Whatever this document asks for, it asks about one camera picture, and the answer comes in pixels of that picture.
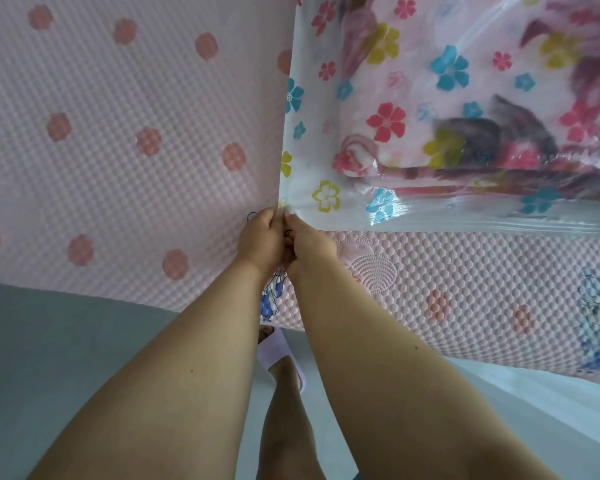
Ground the person's left hand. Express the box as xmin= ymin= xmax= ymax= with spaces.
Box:
xmin=235 ymin=207 xmax=293 ymax=278

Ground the person's right hand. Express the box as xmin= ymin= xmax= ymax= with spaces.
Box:
xmin=282 ymin=213 xmax=339 ymax=283

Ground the flower-print plastic storage bag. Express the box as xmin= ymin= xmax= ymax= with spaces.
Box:
xmin=278 ymin=0 xmax=600 ymax=235

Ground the red floral blanket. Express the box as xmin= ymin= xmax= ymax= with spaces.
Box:
xmin=329 ymin=0 xmax=600 ymax=201

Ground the person's left forearm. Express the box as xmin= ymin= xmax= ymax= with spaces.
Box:
xmin=27 ymin=259 xmax=281 ymax=480

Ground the person's right forearm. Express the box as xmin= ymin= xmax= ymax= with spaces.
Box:
xmin=289 ymin=259 xmax=561 ymax=480

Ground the person's left leg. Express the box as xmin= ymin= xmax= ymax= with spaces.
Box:
xmin=256 ymin=359 xmax=329 ymax=480

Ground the lilac left slipper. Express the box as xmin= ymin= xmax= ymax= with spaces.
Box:
xmin=257 ymin=324 xmax=307 ymax=393

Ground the pink cartoon bed sheet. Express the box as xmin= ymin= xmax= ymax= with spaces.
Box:
xmin=0 ymin=0 xmax=600 ymax=388

